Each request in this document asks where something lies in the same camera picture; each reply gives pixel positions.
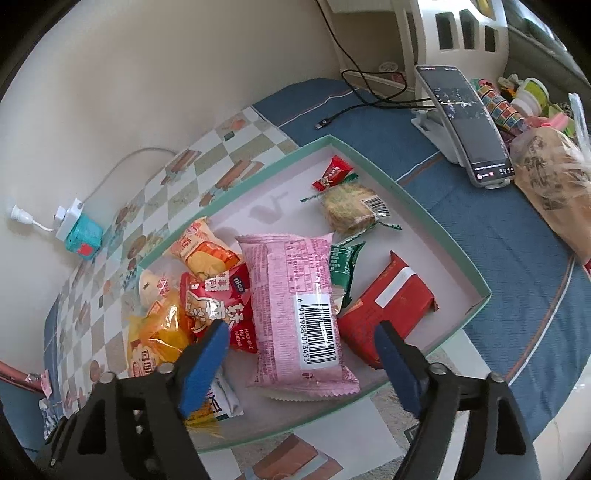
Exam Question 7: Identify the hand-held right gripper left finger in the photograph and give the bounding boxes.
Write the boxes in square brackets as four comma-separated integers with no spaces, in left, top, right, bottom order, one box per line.
[34,318,232,480]

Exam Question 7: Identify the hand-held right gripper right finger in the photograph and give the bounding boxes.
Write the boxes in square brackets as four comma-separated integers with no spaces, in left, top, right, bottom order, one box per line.
[374,320,543,480]

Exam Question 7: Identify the green and white snack packet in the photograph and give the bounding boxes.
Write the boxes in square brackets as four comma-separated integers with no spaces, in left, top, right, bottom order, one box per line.
[203,364,245,423]

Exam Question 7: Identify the yellow snack bag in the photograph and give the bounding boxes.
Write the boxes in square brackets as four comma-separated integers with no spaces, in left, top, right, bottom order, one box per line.
[127,288,222,435]

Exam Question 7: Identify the red foil packet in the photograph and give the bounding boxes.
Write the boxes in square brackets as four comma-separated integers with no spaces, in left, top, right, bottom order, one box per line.
[336,250,438,370]

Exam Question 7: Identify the red snack bag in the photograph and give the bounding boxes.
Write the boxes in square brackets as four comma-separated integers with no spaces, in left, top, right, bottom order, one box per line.
[179,263,259,355]

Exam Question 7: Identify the round bun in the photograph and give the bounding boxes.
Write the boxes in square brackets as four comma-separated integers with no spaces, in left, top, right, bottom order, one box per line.
[137,268,174,311]

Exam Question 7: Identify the large pink snack packet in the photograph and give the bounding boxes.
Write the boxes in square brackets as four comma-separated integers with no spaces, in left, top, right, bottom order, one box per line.
[235,232,361,401]

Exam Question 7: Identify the dark green snack packet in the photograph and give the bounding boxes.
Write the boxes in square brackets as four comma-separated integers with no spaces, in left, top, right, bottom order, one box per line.
[329,241,366,315]

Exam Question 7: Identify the orange bread packet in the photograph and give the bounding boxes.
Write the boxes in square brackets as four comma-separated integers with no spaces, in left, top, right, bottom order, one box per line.
[161,217,243,282]

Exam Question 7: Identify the clear cookie packet green ends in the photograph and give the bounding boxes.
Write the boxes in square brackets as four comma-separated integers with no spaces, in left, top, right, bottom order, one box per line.
[300,173,402,241]

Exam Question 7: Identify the small red candy packet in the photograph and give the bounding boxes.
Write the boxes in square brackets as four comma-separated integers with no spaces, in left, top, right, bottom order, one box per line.
[311,154,354,192]

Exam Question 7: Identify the checkered printed tablecloth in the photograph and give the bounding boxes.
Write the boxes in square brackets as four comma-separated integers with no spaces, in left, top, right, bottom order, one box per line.
[41,106,416,480]

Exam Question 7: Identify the blue plaid tablecloth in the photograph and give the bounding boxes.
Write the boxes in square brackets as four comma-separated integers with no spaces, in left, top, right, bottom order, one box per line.
[0,78,591,457]

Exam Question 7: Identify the crumpled blue white bag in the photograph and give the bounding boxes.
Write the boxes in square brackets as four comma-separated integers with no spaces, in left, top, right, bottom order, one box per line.
[39,398,70,439]

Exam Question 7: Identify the teal tin with red crab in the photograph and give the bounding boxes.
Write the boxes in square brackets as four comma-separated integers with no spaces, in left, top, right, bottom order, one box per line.
[65,213,103,261]

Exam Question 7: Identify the brown paper bag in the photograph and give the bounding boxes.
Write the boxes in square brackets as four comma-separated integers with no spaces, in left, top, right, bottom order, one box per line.
[508,127,591,268]

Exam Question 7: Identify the white phone stand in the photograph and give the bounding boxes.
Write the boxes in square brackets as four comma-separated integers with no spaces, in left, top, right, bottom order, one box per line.
[411,95,513,191]

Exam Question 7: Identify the black smartphone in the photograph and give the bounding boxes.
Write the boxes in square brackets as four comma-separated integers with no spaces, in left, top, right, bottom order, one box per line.
[414,65,515,185]

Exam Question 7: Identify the colorful patterned tube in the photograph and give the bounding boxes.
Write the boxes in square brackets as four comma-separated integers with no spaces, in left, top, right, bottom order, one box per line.
[475,78,527,134]

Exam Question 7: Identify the white cup green rim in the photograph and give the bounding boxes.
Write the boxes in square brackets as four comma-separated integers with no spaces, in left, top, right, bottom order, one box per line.
[512,78,550,116]

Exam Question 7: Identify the white plastic chair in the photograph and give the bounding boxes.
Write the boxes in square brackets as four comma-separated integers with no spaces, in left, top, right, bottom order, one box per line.
[392,0,509,107]

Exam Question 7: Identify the grey sofa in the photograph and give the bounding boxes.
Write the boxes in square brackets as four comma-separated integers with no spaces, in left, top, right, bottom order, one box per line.
[501,0,591,93]

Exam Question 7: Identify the reddish wooden post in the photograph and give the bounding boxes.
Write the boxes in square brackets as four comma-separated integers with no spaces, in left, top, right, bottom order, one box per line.
[0,361,42,393]

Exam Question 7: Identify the thin white cable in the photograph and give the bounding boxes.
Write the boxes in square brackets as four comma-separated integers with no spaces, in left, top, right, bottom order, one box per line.
[78,147,178,204]

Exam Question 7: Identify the white plug with cable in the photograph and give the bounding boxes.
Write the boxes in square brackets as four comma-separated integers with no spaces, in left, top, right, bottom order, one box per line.
[6,204,56,233]

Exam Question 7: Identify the black cable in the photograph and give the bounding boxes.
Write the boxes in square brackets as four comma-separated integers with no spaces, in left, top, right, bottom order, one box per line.
[316,0,437,131]

